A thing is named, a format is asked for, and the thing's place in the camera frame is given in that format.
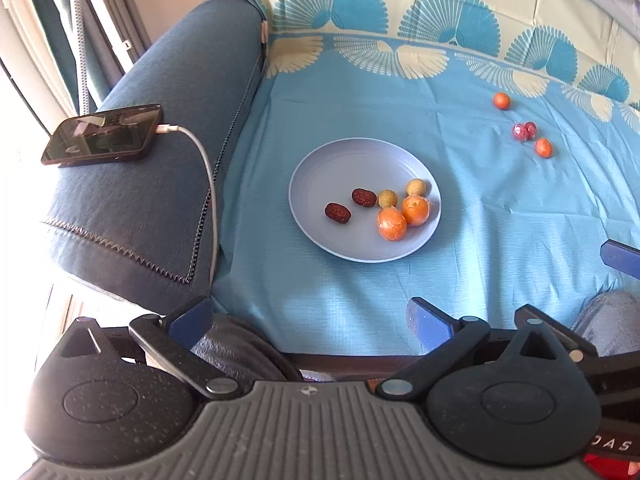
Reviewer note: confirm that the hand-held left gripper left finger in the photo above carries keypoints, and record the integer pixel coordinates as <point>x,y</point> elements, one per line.
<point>190,321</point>

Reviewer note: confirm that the person's grey trouser leg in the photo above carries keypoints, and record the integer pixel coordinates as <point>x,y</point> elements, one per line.
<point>245,350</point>
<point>612,317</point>

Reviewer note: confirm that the black smartphone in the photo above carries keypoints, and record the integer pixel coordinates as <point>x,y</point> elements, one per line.
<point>102,135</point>

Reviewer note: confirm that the dark wooden frame edge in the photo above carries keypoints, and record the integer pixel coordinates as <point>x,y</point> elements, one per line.
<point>350,362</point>

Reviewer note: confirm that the blue fan-print bed sheet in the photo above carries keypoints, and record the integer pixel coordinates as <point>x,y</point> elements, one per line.
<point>400,85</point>

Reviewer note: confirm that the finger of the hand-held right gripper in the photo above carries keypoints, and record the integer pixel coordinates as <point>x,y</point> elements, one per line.
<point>567,339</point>
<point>622,257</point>

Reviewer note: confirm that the red cloth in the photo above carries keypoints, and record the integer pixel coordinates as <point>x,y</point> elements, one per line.
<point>612,467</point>

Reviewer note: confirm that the dried red date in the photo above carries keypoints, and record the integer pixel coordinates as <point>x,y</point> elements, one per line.
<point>364,197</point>
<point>338,212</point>

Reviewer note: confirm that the white perforated rail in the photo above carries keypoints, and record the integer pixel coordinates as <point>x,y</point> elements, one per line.
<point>80,35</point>

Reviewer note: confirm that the red wrapped hawthorn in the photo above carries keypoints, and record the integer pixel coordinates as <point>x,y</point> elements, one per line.
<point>520,132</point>
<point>531,129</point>

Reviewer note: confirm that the teal curtain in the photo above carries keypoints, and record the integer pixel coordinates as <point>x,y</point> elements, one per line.
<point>60,25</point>

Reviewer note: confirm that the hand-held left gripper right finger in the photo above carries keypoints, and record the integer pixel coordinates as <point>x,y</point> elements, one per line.
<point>429,325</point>

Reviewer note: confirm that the small pink white clip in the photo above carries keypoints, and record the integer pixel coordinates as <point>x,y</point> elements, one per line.
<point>263,32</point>

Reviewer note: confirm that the green jujube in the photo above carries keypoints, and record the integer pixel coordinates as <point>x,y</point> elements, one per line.
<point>417,188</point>
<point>387,199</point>

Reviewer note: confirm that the blue sofa armrest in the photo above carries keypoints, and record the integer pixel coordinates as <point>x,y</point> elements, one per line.
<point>165,85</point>

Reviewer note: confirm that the light blue round plate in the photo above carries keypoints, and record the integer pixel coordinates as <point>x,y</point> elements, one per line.
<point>325,175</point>

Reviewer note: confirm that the plastic-wrapped orange mandarin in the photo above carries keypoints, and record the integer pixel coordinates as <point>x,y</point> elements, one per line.
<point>392,224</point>
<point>416,210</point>

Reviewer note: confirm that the small bare orange mandarin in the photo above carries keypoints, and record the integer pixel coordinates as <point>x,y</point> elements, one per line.
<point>502,100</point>
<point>543,148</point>

